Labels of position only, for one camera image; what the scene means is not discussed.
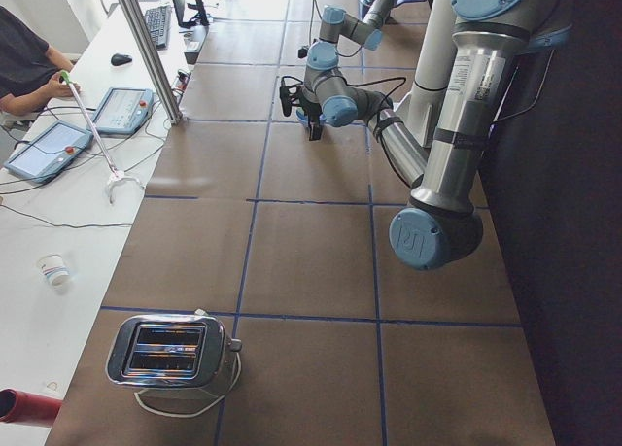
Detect black keyboard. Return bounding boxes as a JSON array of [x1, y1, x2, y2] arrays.
[[144, 5, 171, 50]]

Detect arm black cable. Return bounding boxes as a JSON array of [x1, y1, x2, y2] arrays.
[[281, 74, 555, 185], [296, 0, 365, 61]]

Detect paper cup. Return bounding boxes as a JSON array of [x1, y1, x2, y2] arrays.
[[37, 254, 70, 287]]

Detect blue bowl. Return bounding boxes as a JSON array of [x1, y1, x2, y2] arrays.
[[295, 110, 309, 125]]

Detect aluminium frame post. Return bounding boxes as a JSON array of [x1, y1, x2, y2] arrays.
[[119, 0, 183, 125]]

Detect seated person in black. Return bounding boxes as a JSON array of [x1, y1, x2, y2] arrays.
[[1, 7, 74, 117]]

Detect black monitor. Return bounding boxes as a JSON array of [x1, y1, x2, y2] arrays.
[[171, 0, 209, 29]]

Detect blue saucepan with glass lid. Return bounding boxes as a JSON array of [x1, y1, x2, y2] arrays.
[[360, 0, 426, 28]]

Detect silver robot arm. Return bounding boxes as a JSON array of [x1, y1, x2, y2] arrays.
[[280, 0, 572, 270], [319, 0, 397, 51]]

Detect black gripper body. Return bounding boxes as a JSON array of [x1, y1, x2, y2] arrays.
[[299, 92, 322, 123]]

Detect silver toaster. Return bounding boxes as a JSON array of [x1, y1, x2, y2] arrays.
[[106, 310, 242, 399]]

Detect pink reacher grabber stick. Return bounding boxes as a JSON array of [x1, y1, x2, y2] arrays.
[[60, 70, 145, 204]]

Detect white toaster cord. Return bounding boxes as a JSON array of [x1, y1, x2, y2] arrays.
[[133, 353, 243, 419]]

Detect far teach pendant tablet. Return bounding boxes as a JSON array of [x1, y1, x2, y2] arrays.
[[91, 87, 155, 138]]

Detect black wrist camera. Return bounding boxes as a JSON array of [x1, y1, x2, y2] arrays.
[[279, 76, 303, 117]]

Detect near teach pendant tablet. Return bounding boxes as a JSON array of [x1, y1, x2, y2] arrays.
[[4, 120, 92, 184]]

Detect teach pendant tablet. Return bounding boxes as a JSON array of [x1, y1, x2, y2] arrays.
[[91, 87, 155, 138], [4, 120, 92, 184]]

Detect black computer mouse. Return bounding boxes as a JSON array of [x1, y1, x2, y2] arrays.
[[110, 53, 132, 67]]

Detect red cylinder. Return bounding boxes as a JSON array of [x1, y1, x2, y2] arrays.
[[1, 389, 62, 427]]

